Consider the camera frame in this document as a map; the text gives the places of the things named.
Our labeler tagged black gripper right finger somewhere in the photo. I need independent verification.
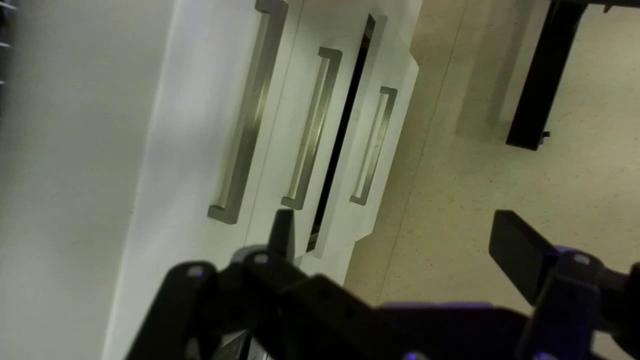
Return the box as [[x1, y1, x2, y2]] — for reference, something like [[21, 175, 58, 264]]
[[489, 209, 557, 304]]

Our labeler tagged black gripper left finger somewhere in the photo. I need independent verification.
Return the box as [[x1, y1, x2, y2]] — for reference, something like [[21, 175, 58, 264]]
[[268, 209, 296, 260]]

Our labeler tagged white top drawer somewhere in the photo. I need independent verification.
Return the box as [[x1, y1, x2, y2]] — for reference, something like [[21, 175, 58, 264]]
[[101, 0, 296, 360]]

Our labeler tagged white drawer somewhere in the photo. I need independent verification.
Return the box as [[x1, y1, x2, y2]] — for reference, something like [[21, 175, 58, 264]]
[[249, 0, 370, 262], [302, 0, 422, 284], [101, 0, 296, 360]]

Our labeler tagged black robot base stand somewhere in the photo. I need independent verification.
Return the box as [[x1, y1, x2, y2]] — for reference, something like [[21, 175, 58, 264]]
[[507, 0, 640, 149]]

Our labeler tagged white lower drawer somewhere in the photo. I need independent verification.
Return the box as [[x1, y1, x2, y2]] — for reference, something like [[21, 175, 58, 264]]
[[302, 0, 422, 284]]

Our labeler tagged white middle drawer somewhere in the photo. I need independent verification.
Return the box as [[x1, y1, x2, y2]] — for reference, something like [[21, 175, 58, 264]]
[[249, 0, 370, 262]]

